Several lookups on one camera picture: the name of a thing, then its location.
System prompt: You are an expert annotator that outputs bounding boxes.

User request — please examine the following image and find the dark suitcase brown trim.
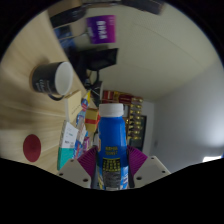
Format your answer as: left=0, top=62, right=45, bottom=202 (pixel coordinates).
left=121, top=0, right=167, bottom=16

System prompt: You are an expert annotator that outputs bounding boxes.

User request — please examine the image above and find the black mug white inside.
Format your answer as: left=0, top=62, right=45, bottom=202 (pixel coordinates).
left=31, top=61, right=74, bottom=102

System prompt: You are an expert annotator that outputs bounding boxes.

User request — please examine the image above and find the teal book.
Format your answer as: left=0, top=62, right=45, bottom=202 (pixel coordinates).
left=56, top=146, right=76, bottom=172

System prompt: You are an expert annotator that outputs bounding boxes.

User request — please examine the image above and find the beige notebook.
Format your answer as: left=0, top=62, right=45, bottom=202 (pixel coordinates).
left=63, top=89, right=83, bottom=124

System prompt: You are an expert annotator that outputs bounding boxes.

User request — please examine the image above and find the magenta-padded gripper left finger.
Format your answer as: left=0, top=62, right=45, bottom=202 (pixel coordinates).
left=57, top=145, right=100, bottom=190

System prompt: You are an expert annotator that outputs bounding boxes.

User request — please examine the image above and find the wooden shelf unit with trophies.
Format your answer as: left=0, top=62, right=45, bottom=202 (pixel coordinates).
left=100, top=89, right=148, bottom=148

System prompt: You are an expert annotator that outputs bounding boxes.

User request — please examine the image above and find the black office chair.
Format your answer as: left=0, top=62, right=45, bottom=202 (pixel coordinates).
left=68, top=47, right=120, bottom=98

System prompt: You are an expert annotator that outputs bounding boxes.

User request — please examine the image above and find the purple sign board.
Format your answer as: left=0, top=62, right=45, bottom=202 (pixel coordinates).
left=85, top=14, right=118, bottom=45

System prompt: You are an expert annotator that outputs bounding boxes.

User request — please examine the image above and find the black suitcase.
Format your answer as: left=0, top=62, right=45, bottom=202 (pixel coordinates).
left=49, top=5, right=88, bottom=29

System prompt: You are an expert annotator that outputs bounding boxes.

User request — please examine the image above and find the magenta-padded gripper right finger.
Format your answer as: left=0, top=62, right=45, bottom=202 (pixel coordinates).
left=127, top=145, right=172, bottom=189

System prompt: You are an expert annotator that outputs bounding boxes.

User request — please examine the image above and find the yellow gift box red ribbon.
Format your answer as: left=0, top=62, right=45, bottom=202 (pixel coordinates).
left=84, top=108, right=100, bottom=134

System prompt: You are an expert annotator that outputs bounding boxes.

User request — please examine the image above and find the cardboard box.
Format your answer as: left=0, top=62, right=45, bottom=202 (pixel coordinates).
left=46, top=0, right=83, bottom=18

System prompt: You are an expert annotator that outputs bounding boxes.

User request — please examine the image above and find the blue drink bottle white cap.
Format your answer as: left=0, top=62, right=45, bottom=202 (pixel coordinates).
left=95, top=102, right=130, bottom=191

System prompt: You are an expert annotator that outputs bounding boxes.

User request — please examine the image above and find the ceiling tube light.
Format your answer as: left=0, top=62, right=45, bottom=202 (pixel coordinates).
left=202, top=155, right=223, bottom=164

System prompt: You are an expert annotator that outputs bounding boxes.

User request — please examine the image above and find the flat round red coaster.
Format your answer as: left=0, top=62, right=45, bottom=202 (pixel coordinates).
left=22, top=133, right=43, bottom=163

